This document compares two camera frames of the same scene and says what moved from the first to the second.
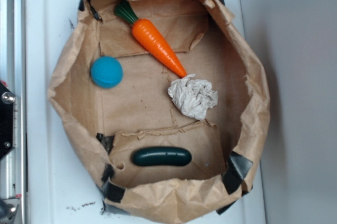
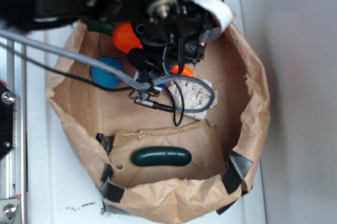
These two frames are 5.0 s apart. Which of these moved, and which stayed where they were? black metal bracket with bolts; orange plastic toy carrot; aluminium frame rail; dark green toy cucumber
Moved: orange plastic toy carrot
Stayed: dark green toy cucumber; black metal bracket with bolts; aluminium frame rail
